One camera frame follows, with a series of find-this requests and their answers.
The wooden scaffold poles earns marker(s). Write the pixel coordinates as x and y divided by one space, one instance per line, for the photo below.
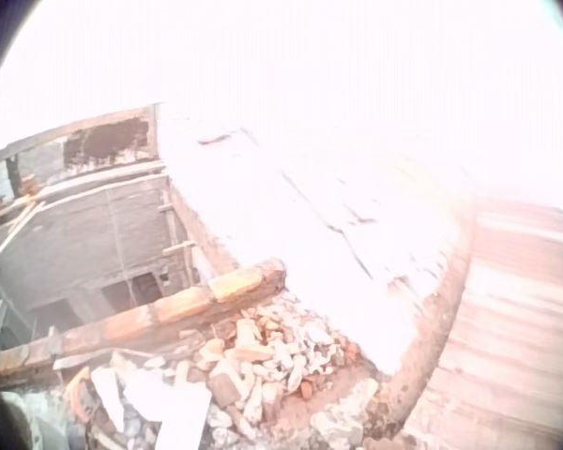
173 234

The heap of broken brick rubble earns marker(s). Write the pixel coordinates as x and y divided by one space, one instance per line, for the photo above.
263 356

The row of orange bricks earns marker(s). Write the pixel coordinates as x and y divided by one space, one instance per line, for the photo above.
159 314

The white torn sack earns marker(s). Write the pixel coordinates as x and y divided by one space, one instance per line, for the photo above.
164 412

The orange and black basket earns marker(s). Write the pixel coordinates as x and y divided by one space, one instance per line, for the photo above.
82 398

